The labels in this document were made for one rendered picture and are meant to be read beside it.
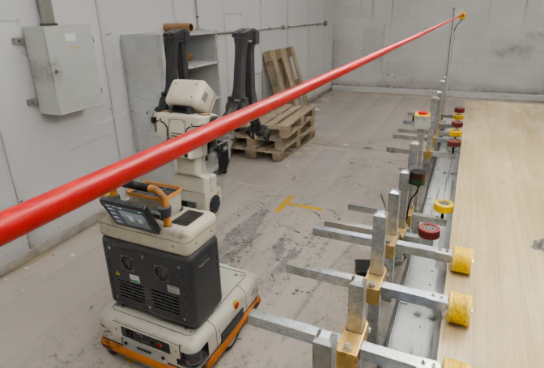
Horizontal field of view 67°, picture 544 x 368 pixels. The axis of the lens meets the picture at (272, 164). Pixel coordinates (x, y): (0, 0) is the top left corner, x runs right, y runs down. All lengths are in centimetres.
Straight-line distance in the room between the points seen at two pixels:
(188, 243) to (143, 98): 229
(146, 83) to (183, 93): 179
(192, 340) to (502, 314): 133
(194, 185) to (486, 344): 152
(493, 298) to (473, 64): 809
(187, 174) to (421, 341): 133
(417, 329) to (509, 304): 39
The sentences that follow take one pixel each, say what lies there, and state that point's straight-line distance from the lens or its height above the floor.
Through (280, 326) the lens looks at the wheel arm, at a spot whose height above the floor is 96.
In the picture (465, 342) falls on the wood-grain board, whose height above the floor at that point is 90.
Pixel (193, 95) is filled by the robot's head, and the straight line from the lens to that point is 208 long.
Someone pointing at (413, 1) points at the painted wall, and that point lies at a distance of 932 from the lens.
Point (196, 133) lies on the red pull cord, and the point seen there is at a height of 164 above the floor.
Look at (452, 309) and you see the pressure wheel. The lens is 123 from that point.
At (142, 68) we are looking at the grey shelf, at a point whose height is 127.
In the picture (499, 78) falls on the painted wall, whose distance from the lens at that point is 935.
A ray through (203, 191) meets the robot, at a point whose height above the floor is 83.
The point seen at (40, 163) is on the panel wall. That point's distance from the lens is 354.
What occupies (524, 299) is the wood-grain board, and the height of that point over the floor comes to 90.
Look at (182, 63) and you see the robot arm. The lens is 245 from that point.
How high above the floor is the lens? 169
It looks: 20 degrees down
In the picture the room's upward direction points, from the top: 2 degrees counter-clockwise
